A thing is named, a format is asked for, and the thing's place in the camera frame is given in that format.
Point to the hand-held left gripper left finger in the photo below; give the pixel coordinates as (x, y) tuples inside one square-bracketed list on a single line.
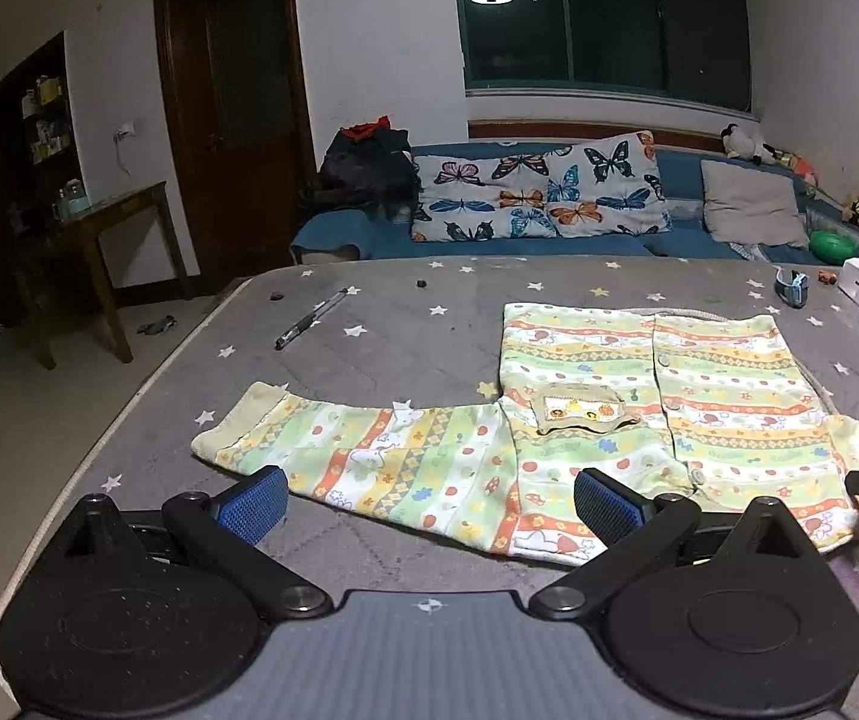
[(253, 508)]

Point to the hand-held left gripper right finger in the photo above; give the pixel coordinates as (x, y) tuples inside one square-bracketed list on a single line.
[(609, 506)]

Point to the printed child cardigan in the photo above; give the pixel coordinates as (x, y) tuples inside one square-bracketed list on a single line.
[(699, 390)]

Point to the dark clothes pile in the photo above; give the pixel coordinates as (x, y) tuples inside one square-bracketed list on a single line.
[(365, 172)]

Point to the black clear pen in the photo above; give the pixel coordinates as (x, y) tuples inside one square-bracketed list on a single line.
[(309, 320)]

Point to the dark cloth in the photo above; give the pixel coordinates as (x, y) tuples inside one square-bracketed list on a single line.
[(157, 325)]

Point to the grey star tablecloth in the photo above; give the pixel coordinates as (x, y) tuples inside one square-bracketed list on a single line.
[(399, 345)]

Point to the blue child watch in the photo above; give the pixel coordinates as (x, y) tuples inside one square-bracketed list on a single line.
[(793, 289)]

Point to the green ball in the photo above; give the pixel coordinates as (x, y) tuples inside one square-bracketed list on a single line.
[(834, 246)]

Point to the grey pillow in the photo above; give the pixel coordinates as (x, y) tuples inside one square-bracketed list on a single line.
[(752, 202)]

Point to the wooden side table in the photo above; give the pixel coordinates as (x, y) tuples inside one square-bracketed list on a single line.
[(121, 202)]

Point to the blue sofa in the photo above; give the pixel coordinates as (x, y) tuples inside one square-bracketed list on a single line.
[(688, 172)]

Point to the pink plush toy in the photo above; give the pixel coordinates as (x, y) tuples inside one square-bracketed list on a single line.
[(793, 161)]

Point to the glass kettle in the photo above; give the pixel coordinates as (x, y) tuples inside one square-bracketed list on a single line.
[(71, 200)]

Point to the black white plush toy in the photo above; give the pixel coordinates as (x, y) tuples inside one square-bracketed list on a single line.
[(743, 142)]

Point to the red cloth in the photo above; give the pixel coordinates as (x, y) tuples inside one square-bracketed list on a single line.
[(365, 130)]

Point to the dark wooden door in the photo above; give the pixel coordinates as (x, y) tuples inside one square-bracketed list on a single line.
[(249, 90)]

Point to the green framed window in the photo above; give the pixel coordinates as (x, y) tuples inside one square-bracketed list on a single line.
[(609, 15)]

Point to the white wall socket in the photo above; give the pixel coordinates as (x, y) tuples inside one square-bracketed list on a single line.
[(125, 128)]

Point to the wooden wall shelf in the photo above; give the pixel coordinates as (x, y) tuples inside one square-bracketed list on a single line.
[(46, 120)]

